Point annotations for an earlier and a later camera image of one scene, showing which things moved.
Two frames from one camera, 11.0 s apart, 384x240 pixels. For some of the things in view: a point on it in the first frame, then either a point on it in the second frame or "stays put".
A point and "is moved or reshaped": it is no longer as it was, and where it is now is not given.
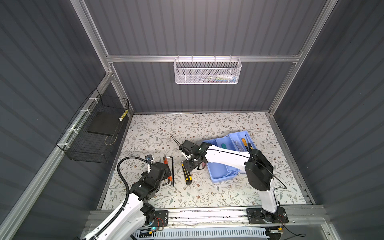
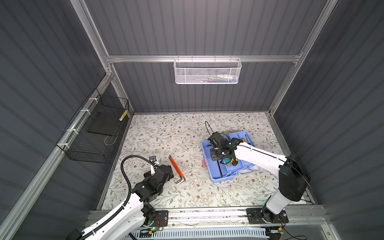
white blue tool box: (217, 172) stays put
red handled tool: (166, 162) → (179, 170)
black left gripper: (168, 172) stays put
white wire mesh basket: (207, 70) stays put
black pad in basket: (107, 122) stays put
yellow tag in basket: (123, 115) stays put
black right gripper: (189, 167) → (212, 154)
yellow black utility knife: (187, 175) is moved or reshaped
